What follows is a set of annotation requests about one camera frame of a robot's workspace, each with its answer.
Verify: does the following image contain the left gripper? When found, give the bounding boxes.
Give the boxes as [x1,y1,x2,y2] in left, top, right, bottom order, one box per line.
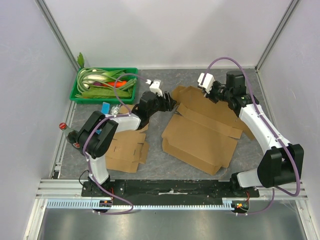
[147,91,177,117]

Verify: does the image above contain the large cardboard box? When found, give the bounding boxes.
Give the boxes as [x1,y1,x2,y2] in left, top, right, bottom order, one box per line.
[161,85,255,175]

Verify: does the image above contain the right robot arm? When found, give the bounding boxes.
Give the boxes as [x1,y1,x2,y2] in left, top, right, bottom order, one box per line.
[197,70,304,197]

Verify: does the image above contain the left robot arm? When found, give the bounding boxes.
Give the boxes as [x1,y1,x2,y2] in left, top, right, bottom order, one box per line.
[75,91,177,197]

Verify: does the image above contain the small cardboard box blank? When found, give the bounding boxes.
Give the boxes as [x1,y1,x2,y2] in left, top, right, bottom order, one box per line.
[104,104,151,174]

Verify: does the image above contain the blue rectangular box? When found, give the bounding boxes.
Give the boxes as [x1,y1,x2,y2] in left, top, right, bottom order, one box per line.
[94,101,111,136]

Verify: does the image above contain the green asparagus bundle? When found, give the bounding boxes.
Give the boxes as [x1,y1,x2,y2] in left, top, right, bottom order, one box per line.
[116,78,137,91]

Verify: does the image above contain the orange toy carrot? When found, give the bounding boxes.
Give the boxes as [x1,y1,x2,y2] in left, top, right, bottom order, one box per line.
[105,80,127,88]

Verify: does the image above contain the clear plastic bag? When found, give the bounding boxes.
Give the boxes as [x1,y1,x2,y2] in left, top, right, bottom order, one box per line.
[109,105,121,115]

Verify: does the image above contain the green lettuce leaf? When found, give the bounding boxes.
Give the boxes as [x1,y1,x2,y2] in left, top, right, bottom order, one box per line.
[77,88,133,99]

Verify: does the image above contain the white toy radish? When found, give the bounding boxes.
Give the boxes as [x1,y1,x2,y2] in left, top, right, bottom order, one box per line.
[82,74,108,89]

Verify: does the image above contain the green long beans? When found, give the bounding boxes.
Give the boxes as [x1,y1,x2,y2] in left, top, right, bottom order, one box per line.
[76,68,102,94]

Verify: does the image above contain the green plastic tray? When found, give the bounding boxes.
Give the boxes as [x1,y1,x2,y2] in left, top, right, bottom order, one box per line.
[69,67,138,104]

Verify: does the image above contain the dark soda bottle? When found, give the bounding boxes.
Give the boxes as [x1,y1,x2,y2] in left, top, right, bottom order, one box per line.
[59,122,80,150]

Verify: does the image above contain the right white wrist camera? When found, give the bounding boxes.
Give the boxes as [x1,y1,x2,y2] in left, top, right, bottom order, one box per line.
[197,73,215,93]

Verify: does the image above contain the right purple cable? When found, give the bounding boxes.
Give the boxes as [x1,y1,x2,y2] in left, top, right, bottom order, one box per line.
[203,56,301,216]

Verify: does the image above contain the purple cable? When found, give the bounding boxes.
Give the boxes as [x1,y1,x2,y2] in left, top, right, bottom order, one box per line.
[203,56,301,216]
[82,73,152,216]

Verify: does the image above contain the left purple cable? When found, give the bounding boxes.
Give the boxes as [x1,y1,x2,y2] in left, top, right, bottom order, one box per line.
[82,73,152,216]

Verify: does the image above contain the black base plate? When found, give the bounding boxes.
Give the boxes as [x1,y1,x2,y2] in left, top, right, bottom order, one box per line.
[81,178,261,206]

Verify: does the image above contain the slotted cable duct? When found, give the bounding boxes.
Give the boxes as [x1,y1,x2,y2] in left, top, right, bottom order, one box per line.
[46,198,238,211]

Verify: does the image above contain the right aluminium frame post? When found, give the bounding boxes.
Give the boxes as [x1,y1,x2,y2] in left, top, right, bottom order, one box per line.
[254,0,303,73]

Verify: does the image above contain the aluminium frame post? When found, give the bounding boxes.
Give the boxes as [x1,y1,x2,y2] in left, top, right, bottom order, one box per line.
[254,0,303,73]
[35,0,80,71]

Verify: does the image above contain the left aluminium frame post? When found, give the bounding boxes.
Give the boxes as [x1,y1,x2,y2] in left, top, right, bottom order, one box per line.
[35,0,80,71]

